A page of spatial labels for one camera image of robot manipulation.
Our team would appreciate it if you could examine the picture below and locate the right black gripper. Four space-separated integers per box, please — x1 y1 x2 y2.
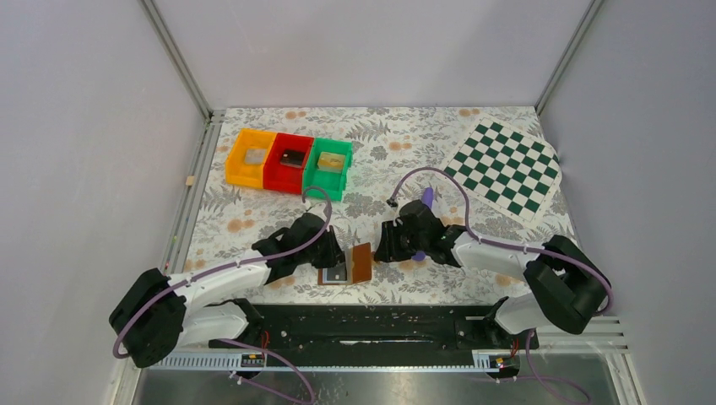
373 219 429 262

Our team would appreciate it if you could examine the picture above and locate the black credit card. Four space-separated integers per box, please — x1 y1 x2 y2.
324 267 348 284

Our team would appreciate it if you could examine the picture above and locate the brown leather card holder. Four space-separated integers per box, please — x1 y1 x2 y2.
317 242 373 285

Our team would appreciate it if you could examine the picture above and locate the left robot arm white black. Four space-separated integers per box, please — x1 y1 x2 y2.
109 213 346 368

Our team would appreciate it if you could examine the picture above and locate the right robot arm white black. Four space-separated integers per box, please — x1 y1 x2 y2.
374 200 611 348

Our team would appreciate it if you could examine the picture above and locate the gold card in green bin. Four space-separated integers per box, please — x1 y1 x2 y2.
317 151 345 173

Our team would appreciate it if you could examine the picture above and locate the black card in red bin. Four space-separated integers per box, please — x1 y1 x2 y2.
279 149 306 168

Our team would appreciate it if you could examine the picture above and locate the grey card in yellow bin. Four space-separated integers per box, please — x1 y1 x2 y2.
243 148 267 165

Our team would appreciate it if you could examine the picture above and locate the green plastic bin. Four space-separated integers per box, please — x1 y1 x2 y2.
302 138 353 202

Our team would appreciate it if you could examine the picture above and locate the floral table mat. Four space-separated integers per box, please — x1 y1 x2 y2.
173 107 574 305

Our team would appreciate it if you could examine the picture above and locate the red plastic bin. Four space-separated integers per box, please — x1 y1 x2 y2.
263 132 314 194

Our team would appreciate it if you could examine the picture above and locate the yellow plastic bin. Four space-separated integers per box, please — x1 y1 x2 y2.
225 128 277 189

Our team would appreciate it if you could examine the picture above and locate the green white checkered board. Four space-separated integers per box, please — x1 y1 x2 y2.
440 116 562 228

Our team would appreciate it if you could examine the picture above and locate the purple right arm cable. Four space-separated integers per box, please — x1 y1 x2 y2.
386 166 616 403

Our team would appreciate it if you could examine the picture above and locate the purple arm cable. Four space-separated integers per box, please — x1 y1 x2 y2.
386 166 616 403
111 186 334 360

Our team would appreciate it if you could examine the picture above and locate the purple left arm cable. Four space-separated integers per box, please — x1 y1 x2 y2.
111 186 334 360

